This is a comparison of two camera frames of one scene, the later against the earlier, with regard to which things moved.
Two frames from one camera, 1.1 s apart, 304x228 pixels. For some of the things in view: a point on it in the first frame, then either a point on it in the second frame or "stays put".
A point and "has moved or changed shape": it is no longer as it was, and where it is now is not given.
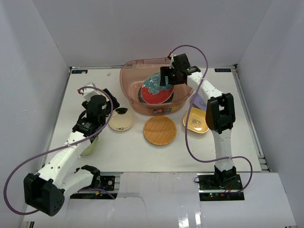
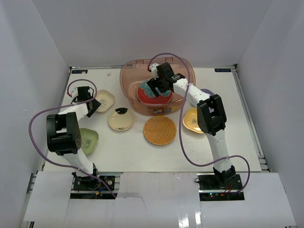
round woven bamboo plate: (160, 130) stays put
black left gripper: (111, 100) to (94, 107)
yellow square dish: (196, 120) stays put
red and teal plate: (153, 93) has moved or changed shape
